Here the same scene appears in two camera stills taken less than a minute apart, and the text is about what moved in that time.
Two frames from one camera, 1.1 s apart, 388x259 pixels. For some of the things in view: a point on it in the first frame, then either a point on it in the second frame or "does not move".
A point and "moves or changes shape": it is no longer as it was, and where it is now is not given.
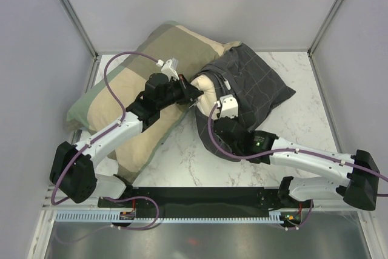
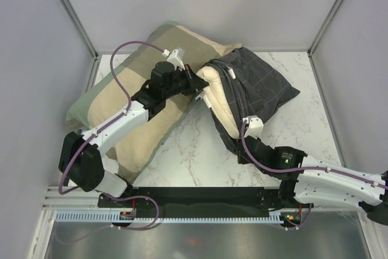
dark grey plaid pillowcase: [240, 71] moves or changes shape
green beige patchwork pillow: [173, 50] does not move
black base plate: [202, 202] does not move
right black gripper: [236, 119] -> [254, 137]
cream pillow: [208, 98] moves or changes shape
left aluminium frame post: [66, 4] does not move
